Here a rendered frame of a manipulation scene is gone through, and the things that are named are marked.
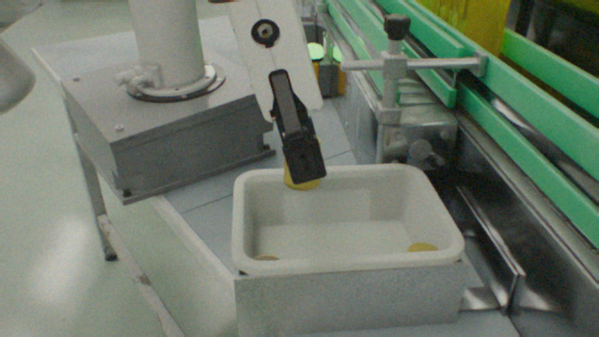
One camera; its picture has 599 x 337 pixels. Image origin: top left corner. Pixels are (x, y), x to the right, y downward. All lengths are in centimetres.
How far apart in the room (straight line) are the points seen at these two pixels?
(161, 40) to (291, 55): 39
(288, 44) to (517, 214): 28
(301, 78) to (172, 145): 36
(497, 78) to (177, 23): 43
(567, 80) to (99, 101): 62
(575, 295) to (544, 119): 16
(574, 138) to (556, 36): 42
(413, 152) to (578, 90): 19
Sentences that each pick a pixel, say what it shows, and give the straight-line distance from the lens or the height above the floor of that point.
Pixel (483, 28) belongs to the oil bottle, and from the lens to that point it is 70.
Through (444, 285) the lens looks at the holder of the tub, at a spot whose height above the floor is 80.
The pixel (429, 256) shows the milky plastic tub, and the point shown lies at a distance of 46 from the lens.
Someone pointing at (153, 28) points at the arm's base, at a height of 96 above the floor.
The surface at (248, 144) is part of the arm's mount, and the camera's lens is 76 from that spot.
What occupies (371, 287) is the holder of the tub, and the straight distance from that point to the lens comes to 47.
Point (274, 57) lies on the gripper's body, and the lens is 36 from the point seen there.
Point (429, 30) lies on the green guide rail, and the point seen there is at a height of 96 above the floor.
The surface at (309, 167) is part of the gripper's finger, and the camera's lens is 42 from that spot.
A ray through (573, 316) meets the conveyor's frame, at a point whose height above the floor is 84.
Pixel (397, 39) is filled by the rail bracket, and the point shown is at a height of 99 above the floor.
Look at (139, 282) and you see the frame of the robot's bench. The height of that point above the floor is 20.
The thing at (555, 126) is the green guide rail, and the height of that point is 95.
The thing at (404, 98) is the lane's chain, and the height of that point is 88.
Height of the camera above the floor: 113
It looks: 31 degrees down
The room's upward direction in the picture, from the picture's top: straight up
